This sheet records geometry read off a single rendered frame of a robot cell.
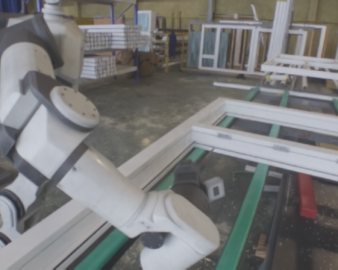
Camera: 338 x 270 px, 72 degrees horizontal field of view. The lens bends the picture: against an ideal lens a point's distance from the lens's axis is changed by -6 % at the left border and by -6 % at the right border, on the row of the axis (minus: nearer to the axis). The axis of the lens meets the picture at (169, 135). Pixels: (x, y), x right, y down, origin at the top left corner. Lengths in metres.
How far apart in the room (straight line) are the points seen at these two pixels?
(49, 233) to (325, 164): 0.75
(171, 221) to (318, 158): 0.60
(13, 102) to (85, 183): 0.15
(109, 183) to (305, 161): 0.65
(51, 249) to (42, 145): 0.22
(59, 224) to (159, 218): 0.21
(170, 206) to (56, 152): 0.16
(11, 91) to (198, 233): 0.32
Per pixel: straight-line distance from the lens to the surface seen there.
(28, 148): 0.36
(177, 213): 0.35
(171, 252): 0.39
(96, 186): 0.33
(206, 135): 0.88
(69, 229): 0.51
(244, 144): 0.85
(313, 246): 1.02
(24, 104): 0.38
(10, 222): 1.22
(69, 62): 0.71
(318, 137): 1.33
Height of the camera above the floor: 1.25
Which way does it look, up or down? 23 degrees down
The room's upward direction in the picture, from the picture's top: 1 degrees clockwise
